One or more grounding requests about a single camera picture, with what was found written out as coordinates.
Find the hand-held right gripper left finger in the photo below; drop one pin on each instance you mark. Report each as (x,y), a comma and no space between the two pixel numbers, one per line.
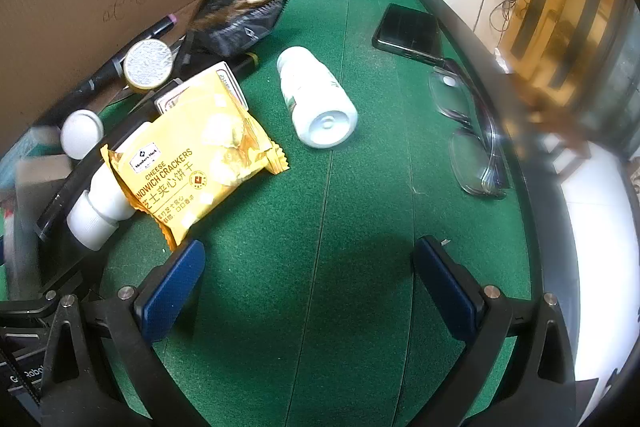
(170,292)

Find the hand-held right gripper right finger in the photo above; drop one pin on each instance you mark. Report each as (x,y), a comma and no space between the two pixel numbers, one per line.
(445,292)

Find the small white ribbed-cap bottle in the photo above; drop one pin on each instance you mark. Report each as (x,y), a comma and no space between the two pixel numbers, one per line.
(95,212)

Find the yellow cracker packet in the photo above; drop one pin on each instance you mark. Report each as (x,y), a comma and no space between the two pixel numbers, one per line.
(190,157)

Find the small white barcode box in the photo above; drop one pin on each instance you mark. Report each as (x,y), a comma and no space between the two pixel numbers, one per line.
(232,84)

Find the large white plastic bottle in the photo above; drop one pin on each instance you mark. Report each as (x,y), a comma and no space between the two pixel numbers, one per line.
(320,107)

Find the yellow jar with silver lid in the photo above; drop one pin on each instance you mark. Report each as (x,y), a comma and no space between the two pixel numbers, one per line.
(147,64)

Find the black marker pink cap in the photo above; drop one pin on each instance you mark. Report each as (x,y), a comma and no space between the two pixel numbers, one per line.
(150,32)

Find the eyeglasses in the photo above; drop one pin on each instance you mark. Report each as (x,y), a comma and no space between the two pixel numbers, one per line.
(495,157)

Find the white round cap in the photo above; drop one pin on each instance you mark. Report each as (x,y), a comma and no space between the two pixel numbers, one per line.
(82,134)

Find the wooden stool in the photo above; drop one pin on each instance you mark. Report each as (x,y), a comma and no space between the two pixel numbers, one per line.
(565,132)

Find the black smartphone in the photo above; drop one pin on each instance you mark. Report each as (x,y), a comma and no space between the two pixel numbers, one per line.
(407,32)

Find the black snack bag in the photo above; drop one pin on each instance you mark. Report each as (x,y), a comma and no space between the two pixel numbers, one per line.
(240,27)

